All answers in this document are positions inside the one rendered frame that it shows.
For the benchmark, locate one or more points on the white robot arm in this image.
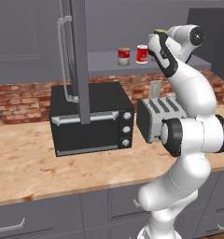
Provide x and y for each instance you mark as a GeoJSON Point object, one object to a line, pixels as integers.
{"type": "Point", "coordinates": [191, 130]}

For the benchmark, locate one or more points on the open grey cabinet door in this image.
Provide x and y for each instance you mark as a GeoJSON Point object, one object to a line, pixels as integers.
{"type": "Point", "coordinates": [81, 62]}

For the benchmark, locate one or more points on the closed grey cabinet door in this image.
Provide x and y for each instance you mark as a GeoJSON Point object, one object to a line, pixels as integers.
{"type": "Point", "coordinates": [23, 40]}

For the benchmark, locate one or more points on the silver toaster oven knob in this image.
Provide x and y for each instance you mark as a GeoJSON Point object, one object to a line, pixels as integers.
{"type": "Point", "coordinates": [125, 142]}
{"type": "Point", "coordinates": [127, 115]}
{"type": "Point", "coordinates": [126, 129]}

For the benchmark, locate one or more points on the black toaster oven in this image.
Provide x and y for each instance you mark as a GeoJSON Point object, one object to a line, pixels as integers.
{"type": "Point", "coordinates": [86, 137]}

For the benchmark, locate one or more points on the grey slot toaster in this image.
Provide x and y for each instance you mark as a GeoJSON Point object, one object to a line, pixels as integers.
{"type": "Point", "coordinates": [151, 121]}

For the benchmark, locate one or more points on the red and white can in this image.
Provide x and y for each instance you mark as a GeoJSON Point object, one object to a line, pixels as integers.
{"type": "Point", "coordinates": [123, 56]}

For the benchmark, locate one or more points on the yellow-green topped can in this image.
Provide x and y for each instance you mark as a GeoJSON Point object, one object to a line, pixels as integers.
{"type": "Point", "coordinates": [160, 31]}

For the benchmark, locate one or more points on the grey drawer front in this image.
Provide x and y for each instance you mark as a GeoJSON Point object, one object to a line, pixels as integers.
{"type": "Point", "coordinates": [39, 214]}
{"type": "Point", "coordinates": [215, 225]}
{"type": "Point", "coordinates": [221, 202]}

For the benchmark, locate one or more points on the white wall outlet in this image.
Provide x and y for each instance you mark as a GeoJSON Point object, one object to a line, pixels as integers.
{"type": "Point", "coordinates": [155, 88]}

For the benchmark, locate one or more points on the open grey wall cabinet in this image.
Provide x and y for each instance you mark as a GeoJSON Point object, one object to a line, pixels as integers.
{"type": "Point", "coordinates": [117, 18]}

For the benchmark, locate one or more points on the dark grey wall cabinet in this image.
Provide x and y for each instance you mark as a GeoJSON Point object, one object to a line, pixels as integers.
{"type": "Point", "coordinates": [219, 37]}

